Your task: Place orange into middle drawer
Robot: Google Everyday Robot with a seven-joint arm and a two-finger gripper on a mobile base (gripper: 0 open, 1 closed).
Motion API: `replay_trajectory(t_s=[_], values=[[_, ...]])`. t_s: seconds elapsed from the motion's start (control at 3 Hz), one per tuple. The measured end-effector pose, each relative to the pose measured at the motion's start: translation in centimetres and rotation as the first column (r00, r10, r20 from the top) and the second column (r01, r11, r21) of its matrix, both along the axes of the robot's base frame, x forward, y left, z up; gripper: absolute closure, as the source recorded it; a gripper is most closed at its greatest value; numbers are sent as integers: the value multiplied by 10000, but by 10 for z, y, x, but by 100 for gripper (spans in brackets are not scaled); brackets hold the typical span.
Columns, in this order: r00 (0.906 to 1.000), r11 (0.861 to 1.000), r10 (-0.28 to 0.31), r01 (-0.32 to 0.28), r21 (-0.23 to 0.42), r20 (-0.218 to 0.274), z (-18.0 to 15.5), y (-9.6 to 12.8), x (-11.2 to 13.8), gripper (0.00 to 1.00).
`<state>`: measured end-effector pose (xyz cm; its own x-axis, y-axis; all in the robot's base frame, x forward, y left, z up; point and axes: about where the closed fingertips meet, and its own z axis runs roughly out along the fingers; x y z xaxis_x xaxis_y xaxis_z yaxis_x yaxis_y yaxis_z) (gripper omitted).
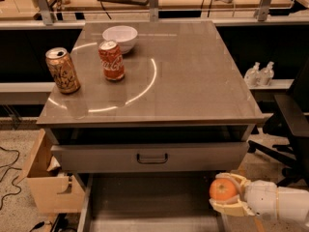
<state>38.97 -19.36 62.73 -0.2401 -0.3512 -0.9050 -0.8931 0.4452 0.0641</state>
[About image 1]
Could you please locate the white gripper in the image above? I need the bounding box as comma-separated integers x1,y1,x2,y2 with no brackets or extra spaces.
210,173,278,219

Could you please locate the orange fruit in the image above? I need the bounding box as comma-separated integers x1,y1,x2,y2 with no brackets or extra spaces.
210,178,238,201

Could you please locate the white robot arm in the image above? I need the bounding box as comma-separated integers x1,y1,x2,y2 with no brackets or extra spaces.
209,173,309,228

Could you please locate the grey top drawer front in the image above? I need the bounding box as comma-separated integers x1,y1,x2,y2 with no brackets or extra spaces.
51,142,248,173

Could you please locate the grey metal drawer cabinet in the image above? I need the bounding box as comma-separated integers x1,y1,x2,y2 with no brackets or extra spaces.
36,19,265,232

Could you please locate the open grey middle drawer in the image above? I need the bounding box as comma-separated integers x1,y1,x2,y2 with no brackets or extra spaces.
77,172,231,232

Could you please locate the black office chair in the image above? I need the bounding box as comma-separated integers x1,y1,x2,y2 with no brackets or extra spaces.
246,58,309,189

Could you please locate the clear bottle left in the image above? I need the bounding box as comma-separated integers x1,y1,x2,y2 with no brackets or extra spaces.
244,62,260,87

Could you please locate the clear bottle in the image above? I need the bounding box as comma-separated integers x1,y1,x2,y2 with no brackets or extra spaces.
244,62,260,87
259,61,274,86

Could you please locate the clear bottle right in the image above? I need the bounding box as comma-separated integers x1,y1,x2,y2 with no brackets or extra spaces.
259,61,274,86

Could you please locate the red Coca-Cola can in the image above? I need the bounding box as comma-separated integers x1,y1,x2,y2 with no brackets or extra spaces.
98,41,125,81

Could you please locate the cardboard box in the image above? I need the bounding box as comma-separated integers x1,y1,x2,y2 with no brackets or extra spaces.
17,130,85,214

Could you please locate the white bowl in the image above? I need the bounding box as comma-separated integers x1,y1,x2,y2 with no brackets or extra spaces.
102,25,138,54

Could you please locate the gold LaCroix can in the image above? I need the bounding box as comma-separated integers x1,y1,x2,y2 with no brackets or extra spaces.
45,47,80,94

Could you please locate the black floor cable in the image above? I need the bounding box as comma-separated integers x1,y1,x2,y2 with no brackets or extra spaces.
0,146,23,211

